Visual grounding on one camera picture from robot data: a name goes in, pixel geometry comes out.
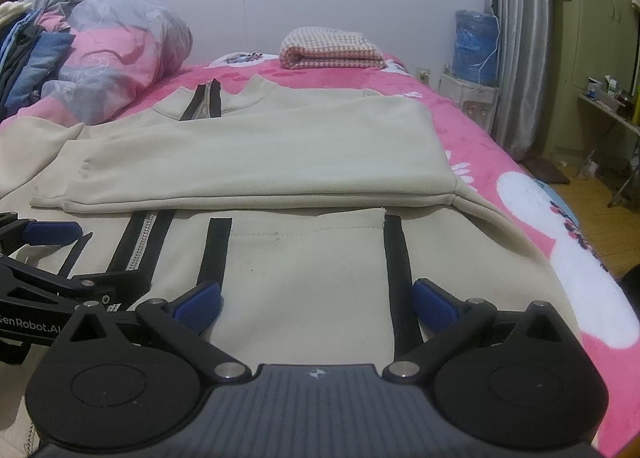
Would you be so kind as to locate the white water dispenser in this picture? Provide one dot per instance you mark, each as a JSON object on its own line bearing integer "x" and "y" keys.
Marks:
{"x": 470, "y": 103}

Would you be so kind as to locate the blue water bottle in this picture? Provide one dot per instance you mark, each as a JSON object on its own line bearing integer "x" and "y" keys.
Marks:
{"x": 472, "y": 48}

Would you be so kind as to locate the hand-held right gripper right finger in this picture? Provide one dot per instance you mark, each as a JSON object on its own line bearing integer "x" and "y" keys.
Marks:
{"x": 432, "y": 300}

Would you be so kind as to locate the pink floral blanket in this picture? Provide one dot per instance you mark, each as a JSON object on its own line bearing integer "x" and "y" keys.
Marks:
{"x": 480, "y": 138}

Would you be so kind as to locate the light blue folded garment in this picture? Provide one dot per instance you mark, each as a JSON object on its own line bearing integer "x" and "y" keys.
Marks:
{"x": 17, "y": 36}

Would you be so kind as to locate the blue denim garment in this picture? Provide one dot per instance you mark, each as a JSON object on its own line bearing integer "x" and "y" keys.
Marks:
{"x": 45, "y": 63}

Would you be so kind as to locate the pink checked folded towel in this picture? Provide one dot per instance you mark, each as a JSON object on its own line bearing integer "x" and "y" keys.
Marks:
{"x": 330, "y": 48}

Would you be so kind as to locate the wooden side table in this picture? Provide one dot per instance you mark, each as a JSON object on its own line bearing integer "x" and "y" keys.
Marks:
{"x": 615, "y": 106}

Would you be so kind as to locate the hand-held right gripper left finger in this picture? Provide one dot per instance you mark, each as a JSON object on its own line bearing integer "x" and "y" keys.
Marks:
{"x": 200, "y": 298}

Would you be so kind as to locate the dark brown floor mat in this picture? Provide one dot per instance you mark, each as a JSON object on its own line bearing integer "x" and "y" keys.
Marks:
{"x": 547, "y": 172}

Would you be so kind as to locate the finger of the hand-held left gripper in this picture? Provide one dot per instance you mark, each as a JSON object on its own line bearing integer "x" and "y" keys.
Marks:
{"x": 50, "y": 232}
{"x": 115, "y": 285}

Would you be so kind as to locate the black folded garment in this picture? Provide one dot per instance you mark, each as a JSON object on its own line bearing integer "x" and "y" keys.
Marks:
{"x": 12, "y": 73}

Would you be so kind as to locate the green wardrobe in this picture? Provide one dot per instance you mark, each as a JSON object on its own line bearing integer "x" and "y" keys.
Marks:
{"x": 595, "y": 18}

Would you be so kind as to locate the grey curtain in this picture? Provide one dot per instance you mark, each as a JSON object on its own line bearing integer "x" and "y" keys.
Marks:
{"x": 520, "y": 38}

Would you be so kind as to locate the beige zip jacket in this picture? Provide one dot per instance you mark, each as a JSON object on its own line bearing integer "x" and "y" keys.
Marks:
{"x": 300, "y": 153}

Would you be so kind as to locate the pink grey floral duvet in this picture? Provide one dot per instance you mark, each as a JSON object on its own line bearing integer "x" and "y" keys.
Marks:
{"x": 125, "y": 43}

